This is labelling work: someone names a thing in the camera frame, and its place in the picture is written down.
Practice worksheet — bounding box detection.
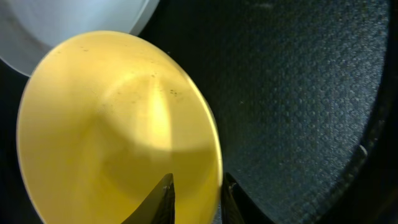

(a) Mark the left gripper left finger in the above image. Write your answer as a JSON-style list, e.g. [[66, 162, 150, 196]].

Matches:
[[122, 173, 175, 224]]

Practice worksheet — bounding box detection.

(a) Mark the white round plate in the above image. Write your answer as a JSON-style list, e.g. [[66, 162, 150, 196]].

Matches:
[[1, 0, 160, 76]]

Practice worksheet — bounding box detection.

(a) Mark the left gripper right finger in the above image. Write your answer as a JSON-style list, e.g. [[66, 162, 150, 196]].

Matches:
[[221, 172, 274, 224]]

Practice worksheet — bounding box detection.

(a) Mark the yellow bowl with scraps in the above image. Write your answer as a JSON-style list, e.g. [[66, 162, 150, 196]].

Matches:
[[16, 30, 223, 223]]

